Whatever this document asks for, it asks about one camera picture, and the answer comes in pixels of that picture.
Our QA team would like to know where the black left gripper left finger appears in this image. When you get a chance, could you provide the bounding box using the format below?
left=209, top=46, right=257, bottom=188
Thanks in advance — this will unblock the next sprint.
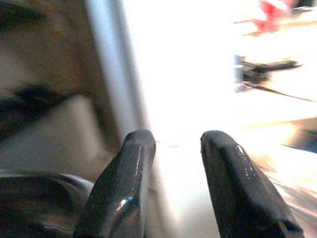
left=73, top=129, right=157, bottom=238

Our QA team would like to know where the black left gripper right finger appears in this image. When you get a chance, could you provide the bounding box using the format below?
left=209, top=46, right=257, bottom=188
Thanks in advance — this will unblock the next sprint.
left=200, top=130, right=305, bottom=238

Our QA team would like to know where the dark round basket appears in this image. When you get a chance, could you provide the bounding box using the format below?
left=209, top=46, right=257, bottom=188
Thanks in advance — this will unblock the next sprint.
left=0, top=171, right=95, bottom=238

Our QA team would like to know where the red cloth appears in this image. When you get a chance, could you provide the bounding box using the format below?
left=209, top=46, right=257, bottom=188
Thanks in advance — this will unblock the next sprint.
left=252, top=0, right=295, bottom=37

